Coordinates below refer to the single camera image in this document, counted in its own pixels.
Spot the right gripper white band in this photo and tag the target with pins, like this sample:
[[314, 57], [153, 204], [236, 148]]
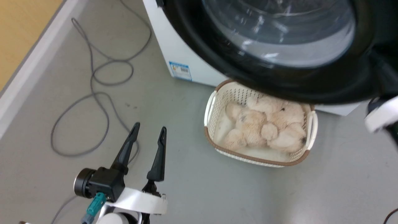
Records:
[[384, 115]]

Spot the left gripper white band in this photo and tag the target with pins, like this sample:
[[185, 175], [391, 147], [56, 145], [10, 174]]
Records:
[[140, 201]]

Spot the black washing machine door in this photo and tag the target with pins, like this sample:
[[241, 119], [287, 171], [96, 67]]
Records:
[[217, 59]]

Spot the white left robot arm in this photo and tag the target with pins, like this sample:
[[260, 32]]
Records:
[[116, 218]]

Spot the white washing machine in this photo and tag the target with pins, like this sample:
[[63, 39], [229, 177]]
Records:
[[174, 37]]

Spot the cream laundry basket brown rim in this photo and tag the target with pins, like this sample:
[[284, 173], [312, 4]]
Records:
[[217, 102]]

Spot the blue energy label sticker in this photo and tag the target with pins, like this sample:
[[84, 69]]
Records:
[[180, 71]]

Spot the beige plush toy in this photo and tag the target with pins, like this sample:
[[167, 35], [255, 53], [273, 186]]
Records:
[[264, 124]]

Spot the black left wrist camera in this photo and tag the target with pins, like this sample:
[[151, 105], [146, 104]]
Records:
[[104, 183]]

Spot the white wall baseboard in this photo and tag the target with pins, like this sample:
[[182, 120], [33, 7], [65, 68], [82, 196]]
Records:
[[31, 68]]

